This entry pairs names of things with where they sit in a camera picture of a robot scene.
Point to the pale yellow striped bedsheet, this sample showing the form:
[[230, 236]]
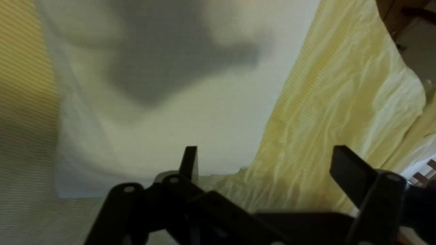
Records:
[[340, 113]]

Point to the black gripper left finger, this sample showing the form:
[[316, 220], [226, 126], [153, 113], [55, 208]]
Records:
[[181, 212]]

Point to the large white pillow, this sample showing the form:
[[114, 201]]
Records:
[[204, 126]]

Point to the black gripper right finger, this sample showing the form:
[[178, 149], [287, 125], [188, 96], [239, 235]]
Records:
[[376, 204]]

